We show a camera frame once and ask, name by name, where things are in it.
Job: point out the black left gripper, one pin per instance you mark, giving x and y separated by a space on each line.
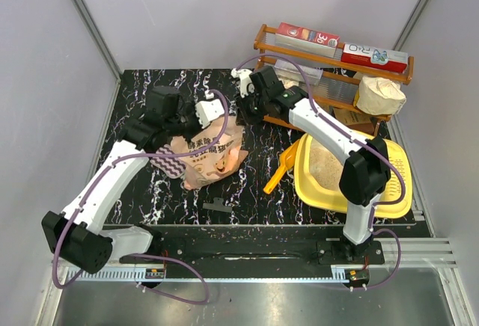
191 109

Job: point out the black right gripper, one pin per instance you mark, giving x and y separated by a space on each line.
243 118

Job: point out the pink cat litter bag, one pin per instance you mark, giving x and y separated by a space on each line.
219 161

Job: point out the yellow plastic litter scoop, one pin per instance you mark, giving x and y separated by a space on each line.
286 162

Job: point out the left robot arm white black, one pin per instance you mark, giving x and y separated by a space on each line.
76 234

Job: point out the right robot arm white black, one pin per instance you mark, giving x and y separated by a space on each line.
365 172

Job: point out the red 3D toothpaste box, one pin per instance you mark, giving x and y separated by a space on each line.
306 40

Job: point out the brown cat litter granules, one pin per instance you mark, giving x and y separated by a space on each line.
325 168

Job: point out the yellow litter box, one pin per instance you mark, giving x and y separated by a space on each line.
311 193

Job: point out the brown cardboard box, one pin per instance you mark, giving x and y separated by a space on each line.
359 122

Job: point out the red white R+O box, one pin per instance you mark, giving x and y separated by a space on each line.
375 57

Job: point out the purple wavy striped sponge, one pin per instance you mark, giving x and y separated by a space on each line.
172 167

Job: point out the grey metal scraper blade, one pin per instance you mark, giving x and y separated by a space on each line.
218 205

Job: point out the wooden two-tier shelf rack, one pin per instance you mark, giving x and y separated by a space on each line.
339 82

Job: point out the beige tissue pack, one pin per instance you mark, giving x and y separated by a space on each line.
378 96

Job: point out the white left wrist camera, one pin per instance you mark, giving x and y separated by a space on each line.
210 109

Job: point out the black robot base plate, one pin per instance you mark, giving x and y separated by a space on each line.
324 252

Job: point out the aluminium frame rail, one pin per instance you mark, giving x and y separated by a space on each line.
406 251

